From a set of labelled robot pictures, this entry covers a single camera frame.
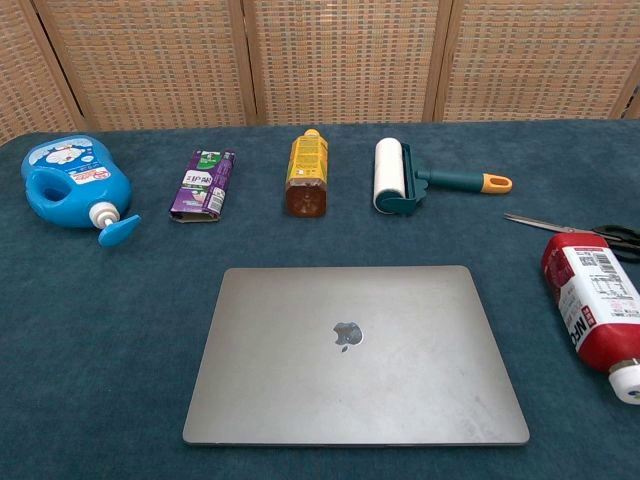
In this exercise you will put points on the amber bottle yellow label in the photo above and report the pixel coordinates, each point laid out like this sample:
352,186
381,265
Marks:
306,170

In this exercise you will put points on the red white box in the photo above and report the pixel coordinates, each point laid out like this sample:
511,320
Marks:
590,300

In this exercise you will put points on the blue table cloth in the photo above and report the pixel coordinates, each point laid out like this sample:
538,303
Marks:
100,350

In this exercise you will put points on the blue pump detergent bottle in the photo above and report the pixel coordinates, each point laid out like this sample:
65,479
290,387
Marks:
100,195

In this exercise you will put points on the silver laptop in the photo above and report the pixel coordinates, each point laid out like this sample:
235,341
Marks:
350,375

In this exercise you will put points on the purple drink carton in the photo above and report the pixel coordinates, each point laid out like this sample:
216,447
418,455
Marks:
202,185

